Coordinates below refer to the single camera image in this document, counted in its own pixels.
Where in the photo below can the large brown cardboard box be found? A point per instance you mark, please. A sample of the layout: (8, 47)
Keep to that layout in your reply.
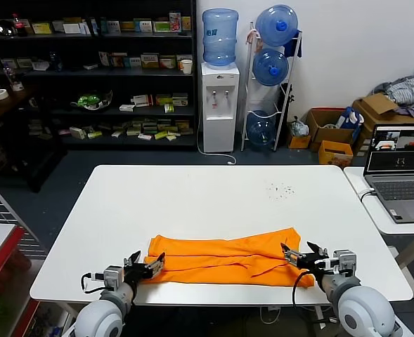
(379, 109)

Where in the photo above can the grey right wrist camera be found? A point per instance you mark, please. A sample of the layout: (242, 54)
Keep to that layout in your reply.
(344, 261)

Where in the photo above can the black tripod stand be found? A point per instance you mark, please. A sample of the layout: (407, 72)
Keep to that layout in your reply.
(286, 105)

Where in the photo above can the yellow carton box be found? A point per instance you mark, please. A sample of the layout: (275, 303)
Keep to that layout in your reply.
(42, 28)

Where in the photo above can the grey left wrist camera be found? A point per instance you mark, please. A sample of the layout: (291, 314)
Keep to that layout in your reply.
(112, 277)

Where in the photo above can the pink print box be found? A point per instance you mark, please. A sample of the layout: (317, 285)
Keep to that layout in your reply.
(175, 21)

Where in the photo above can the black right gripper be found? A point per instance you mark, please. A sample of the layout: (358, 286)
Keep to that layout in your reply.
(315, 265)

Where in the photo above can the white paper cup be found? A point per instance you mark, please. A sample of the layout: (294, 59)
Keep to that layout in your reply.
(187, 66)

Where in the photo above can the white red carton box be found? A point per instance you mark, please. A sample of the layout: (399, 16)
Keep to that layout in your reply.
(142, 100)

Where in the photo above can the scattered dark crumbs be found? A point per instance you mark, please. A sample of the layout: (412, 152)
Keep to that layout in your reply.
(280, 189)

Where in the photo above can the white side table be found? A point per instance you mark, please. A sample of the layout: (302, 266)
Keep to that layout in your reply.
(375, 217)

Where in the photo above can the orange t-shirt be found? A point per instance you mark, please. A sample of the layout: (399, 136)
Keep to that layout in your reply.
(210, 259)

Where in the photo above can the grey laptop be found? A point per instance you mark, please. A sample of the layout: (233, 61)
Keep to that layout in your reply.
(400, 189)

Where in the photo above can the grey clothes pile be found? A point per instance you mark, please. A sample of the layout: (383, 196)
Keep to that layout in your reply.
(405, 91)

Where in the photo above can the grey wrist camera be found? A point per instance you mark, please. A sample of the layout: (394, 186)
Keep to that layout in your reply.
(344, 261)
(112, 277)

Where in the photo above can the blue white bag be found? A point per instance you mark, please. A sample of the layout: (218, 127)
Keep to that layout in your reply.
(349, 117)

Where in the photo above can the dark brown desk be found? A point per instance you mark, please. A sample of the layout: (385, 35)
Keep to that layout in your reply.
(10, 105)

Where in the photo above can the white water dispenser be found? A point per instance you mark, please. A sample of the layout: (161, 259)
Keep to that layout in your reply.
(220, 116)

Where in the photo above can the dark blue cloth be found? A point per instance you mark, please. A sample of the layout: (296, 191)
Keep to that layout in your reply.
(294, 47)

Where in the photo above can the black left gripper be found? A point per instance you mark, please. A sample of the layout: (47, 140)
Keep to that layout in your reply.
(139, 272)

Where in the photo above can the shiny dark glass bowl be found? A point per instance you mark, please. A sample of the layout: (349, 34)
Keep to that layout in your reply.
(5, 28)

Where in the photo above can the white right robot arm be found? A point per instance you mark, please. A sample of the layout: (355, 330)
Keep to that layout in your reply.
(365, 309)

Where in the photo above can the cola bottle red cap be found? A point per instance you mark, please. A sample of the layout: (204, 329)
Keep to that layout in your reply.
(17, 27)

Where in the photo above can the red trimmed cardboard box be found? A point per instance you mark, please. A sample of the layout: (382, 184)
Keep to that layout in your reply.
(328, 135)

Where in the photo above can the clear plastic bag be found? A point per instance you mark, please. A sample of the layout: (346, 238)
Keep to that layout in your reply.
(299, 127)

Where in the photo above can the green white carton box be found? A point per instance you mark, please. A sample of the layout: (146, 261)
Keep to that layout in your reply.
(162, 26)

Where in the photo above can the cream carton box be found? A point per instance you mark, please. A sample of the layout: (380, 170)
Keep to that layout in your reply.
(77, 132)

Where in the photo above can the white table leg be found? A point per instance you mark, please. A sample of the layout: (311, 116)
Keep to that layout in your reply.
(317, 314)

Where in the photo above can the white jug rack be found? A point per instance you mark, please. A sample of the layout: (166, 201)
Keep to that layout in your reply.
(284, 105)

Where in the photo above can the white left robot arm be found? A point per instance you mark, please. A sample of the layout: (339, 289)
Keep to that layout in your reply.
(101, 316)

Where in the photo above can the small orange box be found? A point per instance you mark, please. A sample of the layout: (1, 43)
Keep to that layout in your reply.
(299, 142)

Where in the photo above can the clear plastic bottle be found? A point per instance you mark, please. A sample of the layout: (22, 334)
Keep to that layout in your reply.
(14, 79)

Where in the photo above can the bowl of green packets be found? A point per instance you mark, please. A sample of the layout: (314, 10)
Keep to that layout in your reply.
(92, 101)

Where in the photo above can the black shelf unit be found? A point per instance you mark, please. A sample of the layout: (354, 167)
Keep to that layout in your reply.
(122, 73)

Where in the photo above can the dark blue bottle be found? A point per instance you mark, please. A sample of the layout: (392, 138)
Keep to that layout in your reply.
(56, 61)

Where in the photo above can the orange printed cardboard box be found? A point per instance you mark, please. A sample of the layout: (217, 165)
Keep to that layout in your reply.
(335, 156)

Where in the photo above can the beige rag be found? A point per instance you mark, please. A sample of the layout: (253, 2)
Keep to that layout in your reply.
(254, 36)

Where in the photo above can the flat white carton box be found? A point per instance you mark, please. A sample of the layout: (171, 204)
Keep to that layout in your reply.
(127, 107)

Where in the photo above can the labelled blue water jug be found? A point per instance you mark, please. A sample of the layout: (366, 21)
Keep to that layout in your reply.
(220, 38)

